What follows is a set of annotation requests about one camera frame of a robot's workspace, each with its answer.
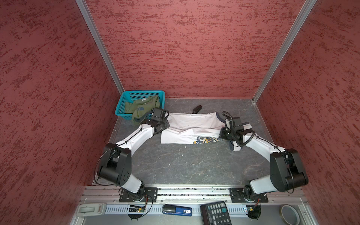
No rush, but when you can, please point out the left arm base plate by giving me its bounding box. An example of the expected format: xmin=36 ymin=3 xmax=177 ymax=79
xmin=119 ymin=187 xmax=158 ymax=203

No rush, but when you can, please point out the small black stapler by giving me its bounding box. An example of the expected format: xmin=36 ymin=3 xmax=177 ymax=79
xmin=192 ymin=105 xmax=203 ymax=114

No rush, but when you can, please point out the white tank top navy trim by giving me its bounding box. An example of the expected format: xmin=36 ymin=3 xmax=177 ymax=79
xmin=161 ymin=111 xmax=242 ymax=151

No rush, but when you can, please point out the green tank top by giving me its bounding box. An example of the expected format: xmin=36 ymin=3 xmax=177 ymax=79
xmin=124 ymin=95 xmax=160 ymax=125

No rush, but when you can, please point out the grey metal corner post left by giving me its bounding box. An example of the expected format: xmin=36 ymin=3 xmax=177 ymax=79
xmin=76 ymin=0 xmax=124 ymax=94

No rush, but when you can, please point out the blue black handheld device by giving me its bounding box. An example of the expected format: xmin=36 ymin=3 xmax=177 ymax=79
xmin=162 ymin=204 xmax=193 ymax=217

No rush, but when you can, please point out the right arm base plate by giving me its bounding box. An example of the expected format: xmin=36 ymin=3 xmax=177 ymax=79
xmin=229 ymin=186 xmax=269 ymax=203

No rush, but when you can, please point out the black calculator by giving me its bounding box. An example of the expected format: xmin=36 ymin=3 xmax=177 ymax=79
xmin=200 ymin=201 xmax=232 ymax=225

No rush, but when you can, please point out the grey metal corner post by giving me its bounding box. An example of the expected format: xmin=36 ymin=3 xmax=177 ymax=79
xmin=76 ymin=0 xmax=124 ymax=94
xmin=252 ymin=0 xmax=317 ymax=105

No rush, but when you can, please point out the aluminium rail frame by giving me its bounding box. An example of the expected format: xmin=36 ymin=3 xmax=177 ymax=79
xmin=79 ymin=185 xmax=318 ymax=225

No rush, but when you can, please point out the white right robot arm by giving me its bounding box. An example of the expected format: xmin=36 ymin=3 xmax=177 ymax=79
xmin=220 ymin=111 xmax=308 ymax=202

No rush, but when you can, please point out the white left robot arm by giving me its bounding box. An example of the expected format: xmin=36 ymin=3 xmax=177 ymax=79
xmin=94 ymin=108 xmax=170 ymax=202

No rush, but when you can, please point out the grey plastic handle block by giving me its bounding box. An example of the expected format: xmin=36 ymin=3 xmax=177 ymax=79
xmin=76 ymin=203 xmax=107 ymax=218

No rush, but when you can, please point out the grey metal corner post right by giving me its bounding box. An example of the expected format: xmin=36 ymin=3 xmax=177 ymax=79
xmin=252 ymin=0 xmax=317 ymax=105

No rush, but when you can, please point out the left small circuit board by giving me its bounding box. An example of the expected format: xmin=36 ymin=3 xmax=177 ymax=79
xmin=128 ymin=205 xmax=147 ymax=214

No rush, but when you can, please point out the teal plastic laundry basket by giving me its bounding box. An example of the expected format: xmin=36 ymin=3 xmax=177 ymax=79
xmin=115 ymin=91 xmax=165 ymax=120

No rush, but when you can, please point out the grey tape roll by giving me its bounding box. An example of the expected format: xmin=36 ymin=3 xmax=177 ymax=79
xmin=279 ymin=205 xmax=301 ymax=225

